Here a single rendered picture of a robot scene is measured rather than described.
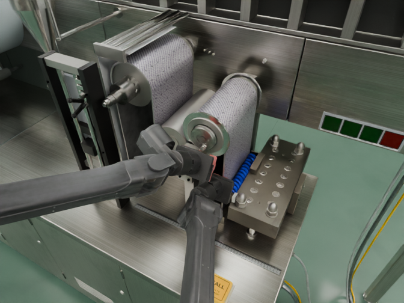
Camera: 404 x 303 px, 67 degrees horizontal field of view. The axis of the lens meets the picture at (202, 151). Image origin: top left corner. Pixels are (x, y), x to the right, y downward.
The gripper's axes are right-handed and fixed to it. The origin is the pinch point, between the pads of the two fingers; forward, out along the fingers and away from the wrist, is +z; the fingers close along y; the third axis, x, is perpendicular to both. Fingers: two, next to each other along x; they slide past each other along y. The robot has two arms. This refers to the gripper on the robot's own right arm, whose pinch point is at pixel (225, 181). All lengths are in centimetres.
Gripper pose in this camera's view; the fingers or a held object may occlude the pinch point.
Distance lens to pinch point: 97.1
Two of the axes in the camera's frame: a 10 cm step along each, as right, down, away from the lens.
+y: 8.8, 3.1, -3.6
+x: 2.4, -9.4, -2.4
